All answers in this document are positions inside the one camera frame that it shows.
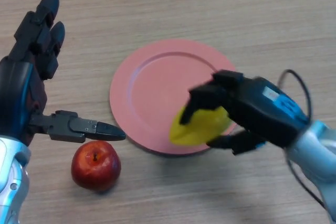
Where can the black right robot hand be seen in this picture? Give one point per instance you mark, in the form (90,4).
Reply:
(262,108)

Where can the pink round plate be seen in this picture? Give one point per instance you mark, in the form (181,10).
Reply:
(152,98)

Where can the red apple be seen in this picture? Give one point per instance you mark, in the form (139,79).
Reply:
(95,167)

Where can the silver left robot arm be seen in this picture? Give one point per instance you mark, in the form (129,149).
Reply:
(10,182)

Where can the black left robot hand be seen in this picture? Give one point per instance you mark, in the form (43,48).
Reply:
(14,95)

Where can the yellow starfruit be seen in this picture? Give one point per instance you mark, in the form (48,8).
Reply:
(199,127)

